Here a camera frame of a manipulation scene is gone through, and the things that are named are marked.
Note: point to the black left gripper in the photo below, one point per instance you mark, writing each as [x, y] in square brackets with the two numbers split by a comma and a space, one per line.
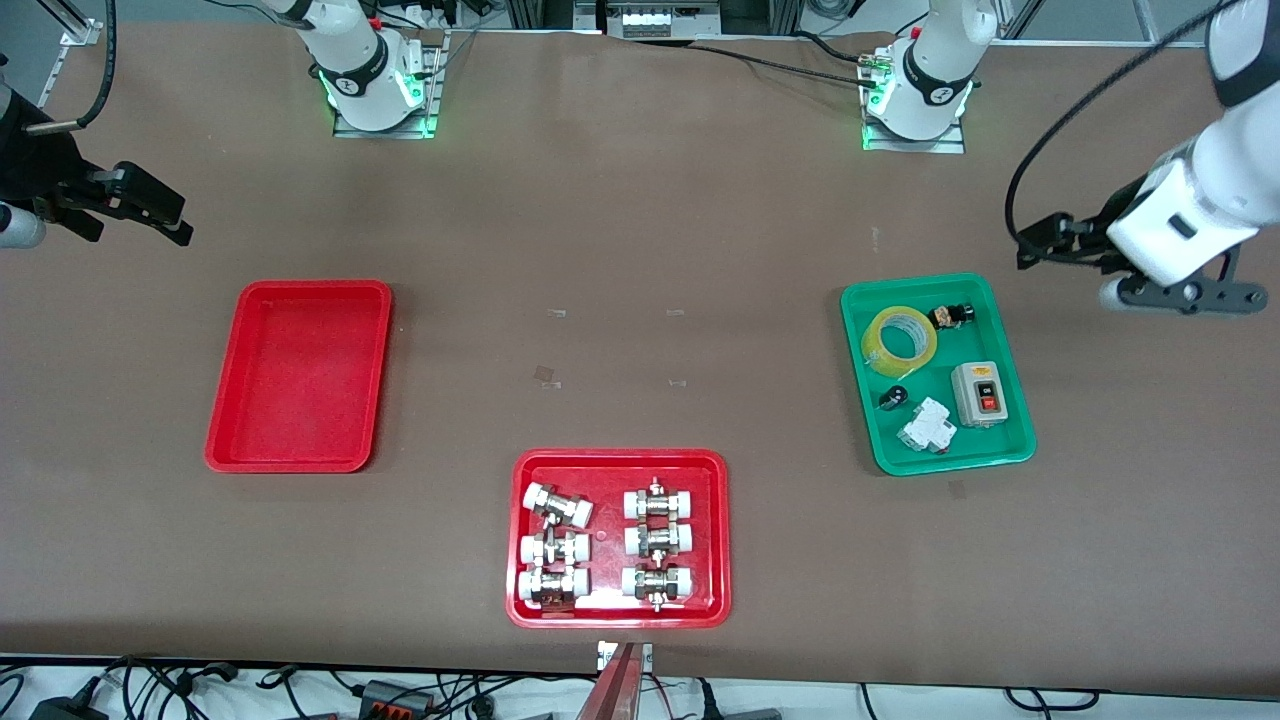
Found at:
[1090, 238]

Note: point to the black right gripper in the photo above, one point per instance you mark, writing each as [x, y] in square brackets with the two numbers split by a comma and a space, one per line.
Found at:
[40, 170]

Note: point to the yellow packing tape roll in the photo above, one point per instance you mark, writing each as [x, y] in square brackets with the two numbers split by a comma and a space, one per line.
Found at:
[878, 345]

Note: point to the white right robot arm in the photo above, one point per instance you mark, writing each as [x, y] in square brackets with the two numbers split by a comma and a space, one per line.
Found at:
[350, 60]

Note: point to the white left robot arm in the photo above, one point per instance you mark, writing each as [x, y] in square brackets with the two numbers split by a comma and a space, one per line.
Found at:
[1190, 215]

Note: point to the green plastic tray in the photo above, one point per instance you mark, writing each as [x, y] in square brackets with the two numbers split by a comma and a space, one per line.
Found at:
[935, 460]

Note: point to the red plastic tray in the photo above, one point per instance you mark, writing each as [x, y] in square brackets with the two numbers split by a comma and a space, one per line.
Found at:
[300, 380]
[610, 600]

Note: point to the brown tape patch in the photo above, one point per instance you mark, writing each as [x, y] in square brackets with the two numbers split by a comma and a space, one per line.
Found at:
[546, 374]

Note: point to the small black orange component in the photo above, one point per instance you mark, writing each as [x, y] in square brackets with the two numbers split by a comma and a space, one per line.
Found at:
[948, 316]

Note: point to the black round buzzer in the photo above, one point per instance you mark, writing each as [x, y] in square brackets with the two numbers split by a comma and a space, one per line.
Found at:
[893, 398]

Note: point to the white circuit breaker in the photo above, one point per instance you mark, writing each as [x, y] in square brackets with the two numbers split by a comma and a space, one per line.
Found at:
[925, 428]

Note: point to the white power strip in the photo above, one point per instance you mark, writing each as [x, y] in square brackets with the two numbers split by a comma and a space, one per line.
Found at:
[650, 20]

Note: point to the white metal pipe fitting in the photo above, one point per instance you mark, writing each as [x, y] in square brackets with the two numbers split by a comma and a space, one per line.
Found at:
[570, 548]
[640, 540]
[640, 581]
[555, 503]
[535, 583]
[640, 503]

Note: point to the black power adapter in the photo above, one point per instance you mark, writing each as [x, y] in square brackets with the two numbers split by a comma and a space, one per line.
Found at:
[65, 710]

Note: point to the black orange connector block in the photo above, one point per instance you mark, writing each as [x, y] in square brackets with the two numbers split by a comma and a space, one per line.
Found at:
[395, 697]

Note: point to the gray push button switch box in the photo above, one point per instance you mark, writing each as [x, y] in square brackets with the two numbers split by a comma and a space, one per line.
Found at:
[970, 395]

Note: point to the aluminium frame profile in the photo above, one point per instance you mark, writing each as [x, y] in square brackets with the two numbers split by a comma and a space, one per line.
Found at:
[75, 22]

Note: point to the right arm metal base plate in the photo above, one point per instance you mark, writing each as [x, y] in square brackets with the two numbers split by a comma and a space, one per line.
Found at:
[436, 80]

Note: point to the red metal camera post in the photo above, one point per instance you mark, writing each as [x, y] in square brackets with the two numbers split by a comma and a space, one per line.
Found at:
[612, 690]

